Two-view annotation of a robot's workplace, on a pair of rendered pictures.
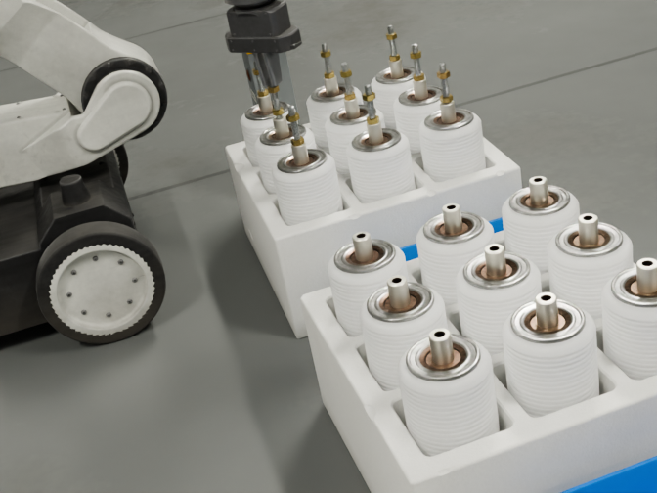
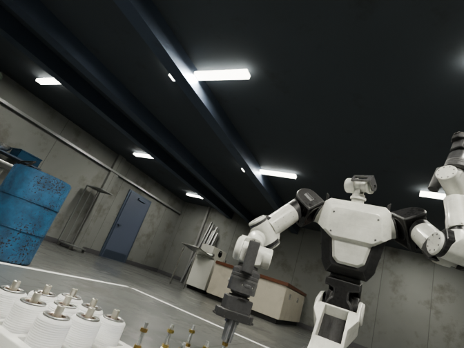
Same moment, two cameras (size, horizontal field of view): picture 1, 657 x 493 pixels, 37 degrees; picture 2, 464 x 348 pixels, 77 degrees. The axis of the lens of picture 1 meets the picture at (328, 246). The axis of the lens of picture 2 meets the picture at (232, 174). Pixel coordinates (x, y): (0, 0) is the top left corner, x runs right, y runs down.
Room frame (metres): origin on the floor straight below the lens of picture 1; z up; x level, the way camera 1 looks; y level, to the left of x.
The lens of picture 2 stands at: (2.00, -0.78, 0.49)
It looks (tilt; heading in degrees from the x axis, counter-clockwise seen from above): 19 degrees up; 131
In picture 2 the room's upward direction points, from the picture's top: 19 degrees clockwise
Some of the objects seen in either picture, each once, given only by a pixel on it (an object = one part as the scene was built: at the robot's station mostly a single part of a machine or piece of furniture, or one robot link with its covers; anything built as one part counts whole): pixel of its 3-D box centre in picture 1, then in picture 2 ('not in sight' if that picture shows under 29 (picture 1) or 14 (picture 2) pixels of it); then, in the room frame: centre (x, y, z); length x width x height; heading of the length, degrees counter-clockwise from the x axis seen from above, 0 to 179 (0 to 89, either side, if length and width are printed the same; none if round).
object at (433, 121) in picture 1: (449, 119); not in sight; (1.40, -0.22, 0.25); 0.08 x 0.08 x 0.01
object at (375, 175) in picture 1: (384, 194); not in sight; (1.38, -0.10, 0.16); 0.10 x 0.10 x 0.18
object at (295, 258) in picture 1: (368, 203); not in sight; (1.49, -0.08, 0.09); 0.39 x 0.39 x 0.18; 11
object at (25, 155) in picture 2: not in sight; (25, 157); (-5.48, 1.14, 1.52); 0.49 x 0.36 x 0.19; 101
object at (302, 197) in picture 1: (313, 214); not in sight; (1.35, 0.01, 0.16); 0.10 x 0.10 x 0.18
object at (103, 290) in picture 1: (101, 283); not in sight; (1.38, 0.36, 0.10); 0.20 x 0.05 x 0.20; 101
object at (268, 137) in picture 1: (283, 135); not in sight; (1.47, 0.04, 0.25); 0.08 x 0.08 x 0.01
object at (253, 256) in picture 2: not in sight; (252, 262); (1.48, 0.03, 0.57); 0.11 x 0.11 x 0.11; 32
